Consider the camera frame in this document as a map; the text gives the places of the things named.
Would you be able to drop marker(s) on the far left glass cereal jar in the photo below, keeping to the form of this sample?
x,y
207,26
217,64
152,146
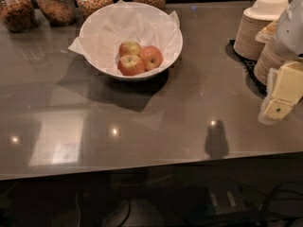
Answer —
x,y
17,15

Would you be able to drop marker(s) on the back red-yellow apple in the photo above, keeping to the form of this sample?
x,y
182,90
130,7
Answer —
x,y
129,48

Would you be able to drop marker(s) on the white paper bowl liner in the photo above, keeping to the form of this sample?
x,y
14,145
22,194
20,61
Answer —
x,y
126,22

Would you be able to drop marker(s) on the white ceramic bowl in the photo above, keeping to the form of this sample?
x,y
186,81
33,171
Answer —
x,y
172,52

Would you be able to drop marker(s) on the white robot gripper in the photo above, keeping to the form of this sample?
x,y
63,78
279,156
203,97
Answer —
x,y
291,32

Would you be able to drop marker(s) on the black rubber mat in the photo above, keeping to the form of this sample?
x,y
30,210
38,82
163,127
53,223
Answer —
x,y
251,81

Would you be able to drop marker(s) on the red-yellow apple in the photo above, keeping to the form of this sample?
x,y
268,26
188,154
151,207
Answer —
x,y
131,65
129,48

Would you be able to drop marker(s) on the back stack of paper bowls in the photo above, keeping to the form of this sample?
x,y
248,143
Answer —
x,y
253,20

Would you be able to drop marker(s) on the red apple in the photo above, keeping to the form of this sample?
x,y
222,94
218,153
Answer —
x,y
151,56

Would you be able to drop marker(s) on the front stack of paper bowls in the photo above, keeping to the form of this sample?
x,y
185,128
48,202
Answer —
x,y
268,58

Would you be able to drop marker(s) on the front red-yellow apple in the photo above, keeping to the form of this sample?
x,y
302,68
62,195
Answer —
x,y
131,65

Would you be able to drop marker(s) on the stack of paper bowls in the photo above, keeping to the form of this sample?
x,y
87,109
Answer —
x,y
253,20
268,58

